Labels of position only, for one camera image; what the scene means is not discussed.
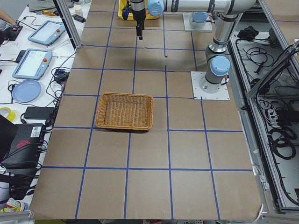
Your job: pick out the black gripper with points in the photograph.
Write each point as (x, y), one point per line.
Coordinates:
(138, 13)

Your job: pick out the yellow tape roll on desk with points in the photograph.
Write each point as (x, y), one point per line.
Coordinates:
(8, 113)

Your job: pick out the brown wicker basket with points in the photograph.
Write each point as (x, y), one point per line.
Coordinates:
(125, 111)

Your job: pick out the upper teach pendant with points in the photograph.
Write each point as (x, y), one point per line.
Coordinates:
(47, 33)

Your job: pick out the teach pendant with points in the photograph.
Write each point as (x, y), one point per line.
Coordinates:
(33, 64)
(47, 33)

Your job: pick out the black glove cloth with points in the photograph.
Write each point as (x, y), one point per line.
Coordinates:
(248, 33)

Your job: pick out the lower teach pendant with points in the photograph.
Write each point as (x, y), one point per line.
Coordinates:
(33, 64)

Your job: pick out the blue plate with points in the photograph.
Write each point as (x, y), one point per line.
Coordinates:
(26, 91)

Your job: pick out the black power adapter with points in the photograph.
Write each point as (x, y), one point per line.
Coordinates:
(38, 113)

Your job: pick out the black computer box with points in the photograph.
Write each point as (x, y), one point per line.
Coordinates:
(26, 147)

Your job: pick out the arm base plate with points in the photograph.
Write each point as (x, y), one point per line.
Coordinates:
(203, 90)
(204, 27)

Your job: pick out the aluminium frame post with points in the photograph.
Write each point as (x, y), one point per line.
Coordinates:
(67, 20)

